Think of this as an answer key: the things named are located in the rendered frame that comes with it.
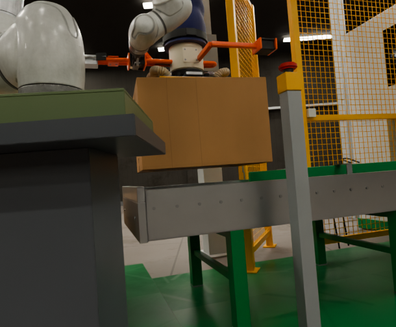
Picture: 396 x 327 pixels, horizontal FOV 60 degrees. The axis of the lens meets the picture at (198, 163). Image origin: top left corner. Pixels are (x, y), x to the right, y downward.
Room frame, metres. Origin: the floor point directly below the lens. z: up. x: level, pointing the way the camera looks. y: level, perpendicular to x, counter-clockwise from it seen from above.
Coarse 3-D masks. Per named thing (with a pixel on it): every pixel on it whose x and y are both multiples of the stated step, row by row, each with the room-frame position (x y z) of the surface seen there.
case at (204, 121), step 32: (160, 96) 1.47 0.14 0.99; (192, 96) 1.50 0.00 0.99; (224, 96) 1.53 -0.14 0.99; (256, 96) 1.57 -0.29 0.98; (160, 128) 1.46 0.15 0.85; (192, 128) 1.50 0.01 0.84; (224, 128) 1.53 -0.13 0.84; (256, 128) 1.57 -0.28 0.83; (160, 160) 1.46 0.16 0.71; (192, 160) 1.49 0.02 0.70; (224, 160) 1.53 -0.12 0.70; (256, 160) 1.56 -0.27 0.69
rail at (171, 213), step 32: (160, 192) 1.30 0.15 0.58; (192, 192) 1.34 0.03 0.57; (224, 192) 1.38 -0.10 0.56; (256, 192) 1.42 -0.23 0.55; (320, 192) 1.51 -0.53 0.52; (352, 192) 1.56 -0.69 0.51; (384, 192) 1.61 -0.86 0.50; (160, 224) 1.30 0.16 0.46; (192, 224) 1.33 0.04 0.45; (224, 224) 1.37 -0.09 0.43; (256, 224) 1.41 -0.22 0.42
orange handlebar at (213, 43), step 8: (208, 48) 1.48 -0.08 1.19; (240, 48) 1.51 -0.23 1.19; (248, 48) 1.51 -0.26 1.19; (112, 56) 1.57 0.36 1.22; (200, 56) 1.58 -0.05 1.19; (104, 64) 1.60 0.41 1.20; (112, 64) 1.60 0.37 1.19; (120, 64) 1.62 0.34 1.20; (152, 64) 1.66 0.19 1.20; (208, 64) 1.70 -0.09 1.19; (216, 64) 1.73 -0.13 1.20
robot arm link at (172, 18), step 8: (160, 0) 1.27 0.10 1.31; (168, 0) 1.26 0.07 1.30; (176, 0) 1.28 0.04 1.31; (184, 0) 1.31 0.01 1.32; (160, 8) 1.28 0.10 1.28; (168, 8) 1.28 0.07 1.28; (176, 8) 1.29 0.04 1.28; (184, 8) 1.31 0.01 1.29; (160, 16) 1.28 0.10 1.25; (168, 16) 1.29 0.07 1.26; (176, 16) 1.31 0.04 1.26; (184, 16) 1.33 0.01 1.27; (168, 24) 1.31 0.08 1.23; (176, 24) 1.33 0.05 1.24; (168, 32) 1.35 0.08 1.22
